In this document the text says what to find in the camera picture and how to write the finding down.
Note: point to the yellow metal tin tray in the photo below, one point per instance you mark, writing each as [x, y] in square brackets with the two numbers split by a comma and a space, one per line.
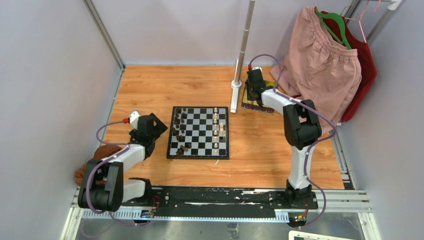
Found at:
[252, 105]

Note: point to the pink wire hanger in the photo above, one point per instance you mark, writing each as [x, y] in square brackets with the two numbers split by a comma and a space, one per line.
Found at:
[354, 14]

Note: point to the brown crumpled cloth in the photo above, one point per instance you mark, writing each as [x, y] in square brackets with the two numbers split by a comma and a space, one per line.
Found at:
[101, 152]

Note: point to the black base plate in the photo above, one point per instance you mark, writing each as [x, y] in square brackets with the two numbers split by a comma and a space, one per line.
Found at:
[220, 202]

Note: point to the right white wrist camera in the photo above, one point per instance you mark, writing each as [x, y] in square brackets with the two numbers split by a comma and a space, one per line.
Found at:
[255, 68]

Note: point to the red hanging garment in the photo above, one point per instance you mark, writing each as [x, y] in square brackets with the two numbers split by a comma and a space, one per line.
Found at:
[368, 73]

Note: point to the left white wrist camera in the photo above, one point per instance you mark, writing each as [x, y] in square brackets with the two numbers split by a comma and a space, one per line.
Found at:
[132, 119]

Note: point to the pink hanging garment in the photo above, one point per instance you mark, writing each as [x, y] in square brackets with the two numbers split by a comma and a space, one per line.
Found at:
[318, 68]

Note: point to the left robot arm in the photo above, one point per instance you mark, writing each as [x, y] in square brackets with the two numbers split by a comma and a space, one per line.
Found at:
[103, 187]

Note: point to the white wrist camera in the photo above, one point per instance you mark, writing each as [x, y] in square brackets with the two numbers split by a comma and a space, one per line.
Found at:
[255, 68]
[132, 119]

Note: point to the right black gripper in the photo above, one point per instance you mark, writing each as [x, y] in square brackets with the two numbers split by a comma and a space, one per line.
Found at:
[250, 97]

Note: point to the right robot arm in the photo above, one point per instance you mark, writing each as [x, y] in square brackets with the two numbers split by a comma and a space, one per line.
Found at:
[301, 130]

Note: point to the silver rack pole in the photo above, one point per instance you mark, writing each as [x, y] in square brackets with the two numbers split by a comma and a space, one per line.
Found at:
[246, 30]

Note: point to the black white chess board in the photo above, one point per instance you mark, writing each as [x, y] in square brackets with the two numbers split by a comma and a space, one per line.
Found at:
[191, 134]

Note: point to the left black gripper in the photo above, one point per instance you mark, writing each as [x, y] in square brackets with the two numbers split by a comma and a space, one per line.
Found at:
[158, 128]

